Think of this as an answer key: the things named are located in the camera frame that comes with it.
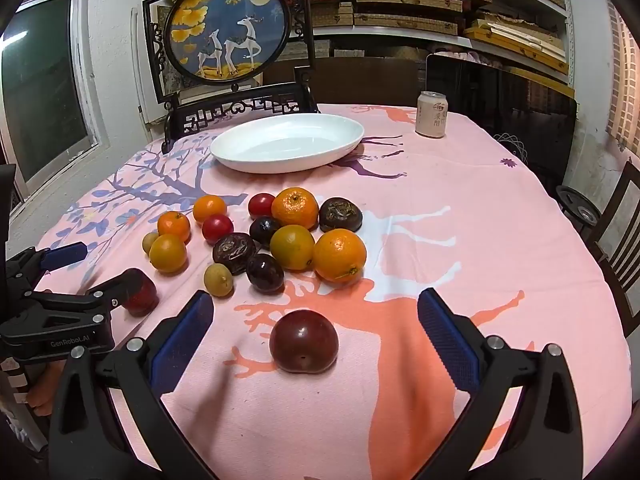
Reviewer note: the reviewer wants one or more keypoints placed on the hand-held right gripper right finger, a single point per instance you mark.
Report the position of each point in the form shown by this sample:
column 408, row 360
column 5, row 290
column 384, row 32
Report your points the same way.
column 446, row 336

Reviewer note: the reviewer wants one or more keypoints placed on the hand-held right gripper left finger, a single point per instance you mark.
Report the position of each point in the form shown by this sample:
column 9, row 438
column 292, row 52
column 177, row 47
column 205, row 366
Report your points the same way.
column 184, row 341

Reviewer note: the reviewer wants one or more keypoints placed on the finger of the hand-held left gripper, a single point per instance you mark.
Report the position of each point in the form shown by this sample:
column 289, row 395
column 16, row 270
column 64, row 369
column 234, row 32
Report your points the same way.
column 112, row 286
column 65, row 255

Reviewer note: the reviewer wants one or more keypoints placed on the small orange kumquat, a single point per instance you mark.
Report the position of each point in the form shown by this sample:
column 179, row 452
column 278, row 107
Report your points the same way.
column 174, row 225
column 168, row 254
column 210, row 207

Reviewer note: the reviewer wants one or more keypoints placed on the small yellow-green longan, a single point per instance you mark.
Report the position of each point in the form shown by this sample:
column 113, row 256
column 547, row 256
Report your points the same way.
column 149, row 243
column 218, row 280

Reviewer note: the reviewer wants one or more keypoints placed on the large dark red plum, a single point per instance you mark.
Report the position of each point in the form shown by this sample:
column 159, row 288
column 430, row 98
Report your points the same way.
column 303, row 341

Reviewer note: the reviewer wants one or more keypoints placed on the bumpy orange tangerine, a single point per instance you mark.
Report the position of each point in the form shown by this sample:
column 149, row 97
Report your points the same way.
column 295, row 206

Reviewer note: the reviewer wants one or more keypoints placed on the white oval plate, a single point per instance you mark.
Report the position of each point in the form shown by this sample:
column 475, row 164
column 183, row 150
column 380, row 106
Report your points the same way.
column 287, row 142

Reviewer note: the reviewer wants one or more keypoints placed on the person's left hand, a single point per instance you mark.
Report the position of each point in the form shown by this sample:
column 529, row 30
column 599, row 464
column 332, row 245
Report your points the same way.
column 44, row 390

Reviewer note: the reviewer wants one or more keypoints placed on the pink printed tablecloth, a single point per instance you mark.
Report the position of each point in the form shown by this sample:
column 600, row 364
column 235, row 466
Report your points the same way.
column 475, row 240

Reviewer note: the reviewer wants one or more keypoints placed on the small dark purple plum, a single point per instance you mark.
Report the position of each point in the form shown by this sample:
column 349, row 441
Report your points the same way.
column 263, row 229
column 264, row 273

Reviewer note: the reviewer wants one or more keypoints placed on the large smooth orange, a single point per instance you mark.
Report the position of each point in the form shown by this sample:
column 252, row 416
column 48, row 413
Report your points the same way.
column 340, row 256

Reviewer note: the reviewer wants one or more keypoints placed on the yellow-orange tangerine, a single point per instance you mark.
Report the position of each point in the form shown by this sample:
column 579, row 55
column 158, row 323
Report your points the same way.
column 292, row 248

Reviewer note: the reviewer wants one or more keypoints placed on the white framed window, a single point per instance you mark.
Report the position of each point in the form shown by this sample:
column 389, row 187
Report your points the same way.
column 45, row 85

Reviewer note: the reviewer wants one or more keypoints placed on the black round stool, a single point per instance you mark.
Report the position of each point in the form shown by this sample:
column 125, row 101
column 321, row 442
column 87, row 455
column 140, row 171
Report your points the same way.
column 576, row 206

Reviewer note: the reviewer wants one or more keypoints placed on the dark wooden chair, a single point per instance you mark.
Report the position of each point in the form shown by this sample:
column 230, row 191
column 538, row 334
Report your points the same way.
column 620, row 245

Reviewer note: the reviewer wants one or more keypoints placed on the pale pink drink can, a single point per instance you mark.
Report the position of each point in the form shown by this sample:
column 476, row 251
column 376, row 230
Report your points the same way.
column 431, row 116

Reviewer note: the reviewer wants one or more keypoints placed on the black flat screen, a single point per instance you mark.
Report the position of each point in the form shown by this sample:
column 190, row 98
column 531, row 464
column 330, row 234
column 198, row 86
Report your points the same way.
column 500, row 110

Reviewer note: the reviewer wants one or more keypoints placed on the brown wooden panel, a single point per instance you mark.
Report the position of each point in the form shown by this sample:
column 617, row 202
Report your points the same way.
column 365, row 80

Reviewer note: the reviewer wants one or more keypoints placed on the round deer screen black frame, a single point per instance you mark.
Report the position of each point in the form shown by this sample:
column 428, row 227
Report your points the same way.
column 227, row 25

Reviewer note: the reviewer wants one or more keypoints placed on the white wall shelf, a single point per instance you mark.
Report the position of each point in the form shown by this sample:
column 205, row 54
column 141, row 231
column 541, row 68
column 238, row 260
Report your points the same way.
column 520, row 5

